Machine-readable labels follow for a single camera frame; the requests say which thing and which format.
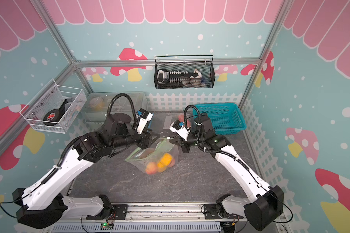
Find yellow peach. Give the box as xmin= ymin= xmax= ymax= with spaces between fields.
xmin=159 ymin=153 xmax=173 ymax=167
xmin=157 ymin=162 xmax=167 ymax=173

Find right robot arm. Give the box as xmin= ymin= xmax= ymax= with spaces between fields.
xmin=170 ymin=105 xmax=294 ymax=231

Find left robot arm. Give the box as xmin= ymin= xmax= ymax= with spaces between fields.
xmin=12 ymin=93 xmax=159 ymax=229

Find teal plastic basket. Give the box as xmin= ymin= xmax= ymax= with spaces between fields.
xmin=195 ymin=103 xmax=247 ymax=135

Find small green circuit board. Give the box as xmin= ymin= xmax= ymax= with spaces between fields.
xmin=100 ymin=222 xmax=114 ymax=231

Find pink peach front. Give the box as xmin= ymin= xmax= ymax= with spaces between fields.
xmin=139 ymin=148 xmax=155 ymax=159

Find red orange peach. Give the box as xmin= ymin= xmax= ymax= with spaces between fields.
xmin=145 ymin=162 xmax=158 ymax=175

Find black wire mesh basket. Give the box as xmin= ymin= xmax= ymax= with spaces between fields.
xmin=154 ymin=55 xmax=215 ymax=89

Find green zipper bag with coasters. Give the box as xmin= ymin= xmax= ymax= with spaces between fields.
xmin=125 ymin=137 xmax=179 ymax=174

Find white black items in basket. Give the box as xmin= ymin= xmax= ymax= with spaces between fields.
xmin=154 ymin=69 xmax=202 ymax=88

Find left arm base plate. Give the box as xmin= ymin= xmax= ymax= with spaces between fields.
xmin=86 ymin=204 xmax=128 ymax=220

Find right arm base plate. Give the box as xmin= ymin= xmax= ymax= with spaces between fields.
xmin=201 ymin=203 xmax=244 ymax=220

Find clear blue zip-top bag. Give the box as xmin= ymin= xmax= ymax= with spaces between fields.
xmin=163 ymin=113 xmax=183 ymax=130

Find translucent green storage box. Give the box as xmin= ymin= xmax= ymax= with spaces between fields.
xmin=81 ymin=92 xmax=149 ymax=130

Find black tape roll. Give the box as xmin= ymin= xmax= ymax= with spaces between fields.
xmin=43 ymin=99 xmax=69 ymax=127

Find clear acrylic wall bin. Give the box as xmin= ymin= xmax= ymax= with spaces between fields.
xmin=19 ymin=80 xmax=87 ymax=134

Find pink peach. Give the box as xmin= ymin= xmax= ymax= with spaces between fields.
xmin=139 ymin=148 xmax=155 ymax=159
xmin=178 ymin=114 xmax=186 ymax=122

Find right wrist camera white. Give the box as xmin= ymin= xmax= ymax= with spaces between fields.
xmin=169 ymin=120 xmax=189 ymax=141

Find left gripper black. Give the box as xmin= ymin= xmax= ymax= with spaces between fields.
xmin=112 ymin=125 xmax=160 ymax=150

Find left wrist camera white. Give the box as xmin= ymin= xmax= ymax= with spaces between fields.
xmin=136 ymin=108 xmax=153 ymax=135

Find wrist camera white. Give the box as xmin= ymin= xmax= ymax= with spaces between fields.
xmin=136 ymin=108 xmax=153 ymax=135
xmin=169 ymin=120 xmax=189 ymax=141

